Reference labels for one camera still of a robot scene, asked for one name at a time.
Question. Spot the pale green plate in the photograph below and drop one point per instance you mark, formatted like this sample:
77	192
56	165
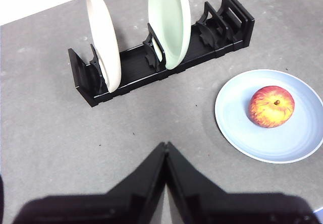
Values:
169	27

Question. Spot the black plate rack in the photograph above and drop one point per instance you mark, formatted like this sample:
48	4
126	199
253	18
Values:
136	62

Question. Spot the white plate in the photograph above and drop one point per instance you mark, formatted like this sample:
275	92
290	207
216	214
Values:
106	42

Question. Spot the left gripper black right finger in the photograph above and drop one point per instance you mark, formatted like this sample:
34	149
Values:
207	206

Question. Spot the blue plate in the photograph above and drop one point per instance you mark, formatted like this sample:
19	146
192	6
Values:
272	143

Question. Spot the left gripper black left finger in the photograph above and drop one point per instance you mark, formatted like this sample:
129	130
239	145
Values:
131	206

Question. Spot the red yellow apple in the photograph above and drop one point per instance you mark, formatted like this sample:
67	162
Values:
271	108

